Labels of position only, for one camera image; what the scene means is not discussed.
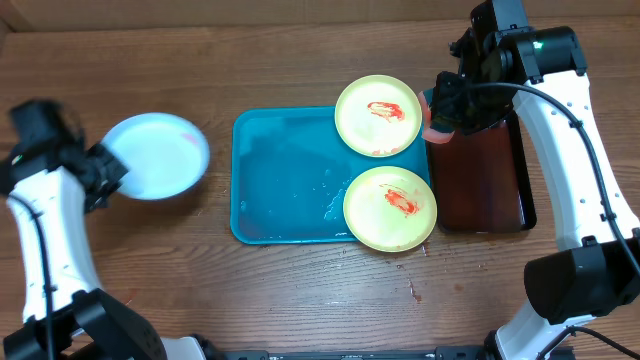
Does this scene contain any light blue plate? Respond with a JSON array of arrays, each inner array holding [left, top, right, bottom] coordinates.
[[101, 112, 210, 200]]

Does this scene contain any yellow-green plate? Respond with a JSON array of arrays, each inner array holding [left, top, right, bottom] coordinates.
[[334, 75, 422, 157], [343, 166, 437, 253]]

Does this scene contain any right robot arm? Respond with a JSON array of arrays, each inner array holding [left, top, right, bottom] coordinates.
[[421, 0, 639, 359]]

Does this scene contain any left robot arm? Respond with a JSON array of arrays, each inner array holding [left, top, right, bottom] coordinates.
[[1, 99, 213, 360]]

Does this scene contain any black tray with red water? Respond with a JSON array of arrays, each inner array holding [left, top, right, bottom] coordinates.
[[428, 113, 537, 234]]

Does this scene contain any teal plastic tray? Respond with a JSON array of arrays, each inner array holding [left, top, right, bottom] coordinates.
[[230, 106, 429, 245]]

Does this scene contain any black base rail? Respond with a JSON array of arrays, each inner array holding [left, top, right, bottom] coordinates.
[[204, 345, 496, 360]]

